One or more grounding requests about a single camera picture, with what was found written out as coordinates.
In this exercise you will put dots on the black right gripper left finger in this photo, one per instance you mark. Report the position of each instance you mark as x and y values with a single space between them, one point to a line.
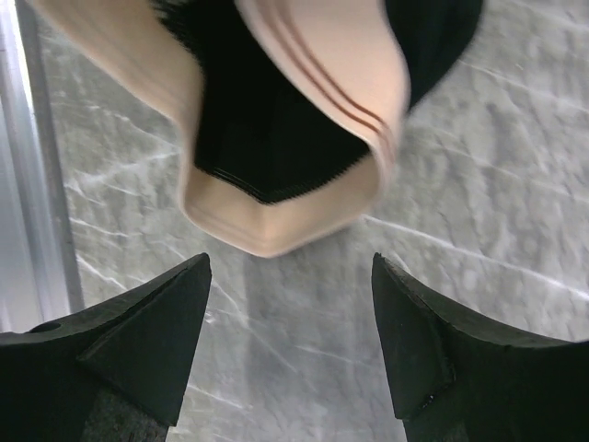
117 371

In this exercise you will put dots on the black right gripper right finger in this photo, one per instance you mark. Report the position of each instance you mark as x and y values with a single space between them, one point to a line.
457 375

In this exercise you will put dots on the black underwear beige waistband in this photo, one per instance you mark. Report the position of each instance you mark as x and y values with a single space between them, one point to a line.
290 112

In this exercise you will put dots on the aluminium front rail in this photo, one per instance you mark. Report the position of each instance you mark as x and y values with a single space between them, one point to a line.
39 276

